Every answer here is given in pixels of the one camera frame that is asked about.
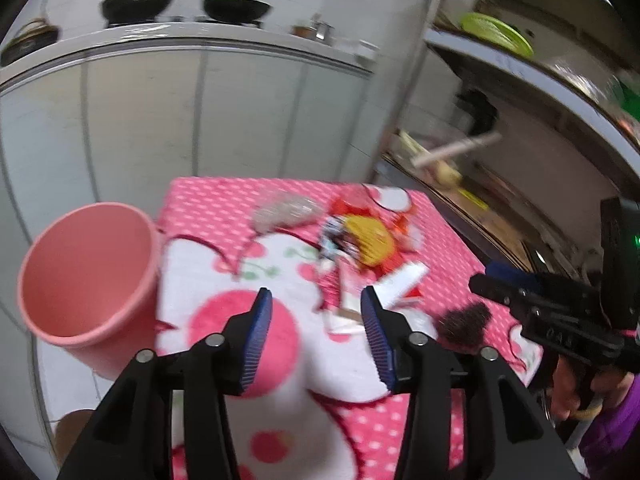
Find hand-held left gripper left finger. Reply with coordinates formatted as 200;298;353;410
57;287;274;480

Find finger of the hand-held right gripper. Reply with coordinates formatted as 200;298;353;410
469;274;540;313
484;261;543;293

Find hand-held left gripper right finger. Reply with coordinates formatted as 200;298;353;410
360;285;583;480

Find red and white carton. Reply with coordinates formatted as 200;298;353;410
375;263;429;307

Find red and white package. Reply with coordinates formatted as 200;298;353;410
319;259;362;322

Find yellow wrapper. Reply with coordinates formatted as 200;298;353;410
345;214;397;267

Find pink plastic bucket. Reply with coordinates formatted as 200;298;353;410
17;201;163;383

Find person's right forearm purple sleeve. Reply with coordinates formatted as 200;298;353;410
582;375;640;480

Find person's right hand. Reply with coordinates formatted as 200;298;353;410
550;355;636;421

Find black scrubber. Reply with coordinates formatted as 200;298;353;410
436;302;494;352

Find colourful snack wrapper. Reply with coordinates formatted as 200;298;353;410
319;219;362;261

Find crumpled clear plastic wrap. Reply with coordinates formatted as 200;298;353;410
251;192;324;237

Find wooden rolling pin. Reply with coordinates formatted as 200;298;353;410
410;132;504;169

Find pink dotted printed blanket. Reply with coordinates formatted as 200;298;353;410
155;176;544;480

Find metal shelf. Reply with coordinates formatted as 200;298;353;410
424;25;640;183

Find brown object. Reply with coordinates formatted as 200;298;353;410
54;409;97;463

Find green plate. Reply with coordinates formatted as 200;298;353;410
459;12;534;59

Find white cabinet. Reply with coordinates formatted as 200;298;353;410
0;45;375;411

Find white kitchen counter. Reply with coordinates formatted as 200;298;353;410
0;21;377;97

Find small steel pot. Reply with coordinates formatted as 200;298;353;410
291;14;337;44

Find dark clay pot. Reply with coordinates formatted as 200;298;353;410
0;17;60;67

